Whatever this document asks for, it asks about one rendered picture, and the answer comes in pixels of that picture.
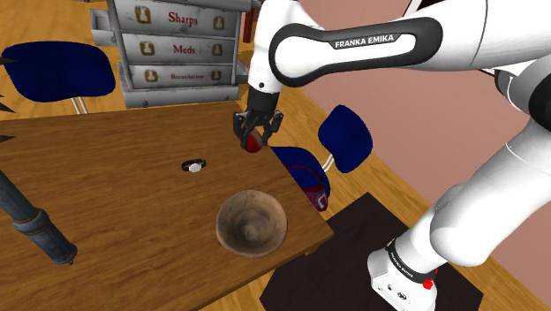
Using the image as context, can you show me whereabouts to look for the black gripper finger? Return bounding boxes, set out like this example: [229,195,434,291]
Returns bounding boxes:
[260,110,284,147]
[233,111,253,140]

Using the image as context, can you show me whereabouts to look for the red apple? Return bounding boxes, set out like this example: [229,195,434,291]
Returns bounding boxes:
[241,129,265,155]

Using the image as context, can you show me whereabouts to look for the black wristwatch with white face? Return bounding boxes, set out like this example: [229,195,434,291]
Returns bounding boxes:
[181,158,208,174]

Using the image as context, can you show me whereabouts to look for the blue chair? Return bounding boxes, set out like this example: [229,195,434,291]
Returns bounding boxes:
[1,41,117,116]
[269,104,374,212]

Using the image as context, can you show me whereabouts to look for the grey metal drawer cabinet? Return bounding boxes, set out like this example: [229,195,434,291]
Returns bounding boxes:
[89,0,265,110]

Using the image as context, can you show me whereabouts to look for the brown wooden bowl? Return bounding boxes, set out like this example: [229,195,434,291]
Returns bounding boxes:
[215,189,288,260]

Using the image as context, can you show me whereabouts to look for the brown wooden table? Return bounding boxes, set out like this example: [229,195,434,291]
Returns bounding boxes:
[0,101,335,311]

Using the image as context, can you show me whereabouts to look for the dark robot stand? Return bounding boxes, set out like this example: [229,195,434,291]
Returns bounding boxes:
[259,192,485,311]

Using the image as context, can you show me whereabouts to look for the dark grey metal pole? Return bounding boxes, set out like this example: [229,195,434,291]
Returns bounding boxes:
[0,170,79,266]

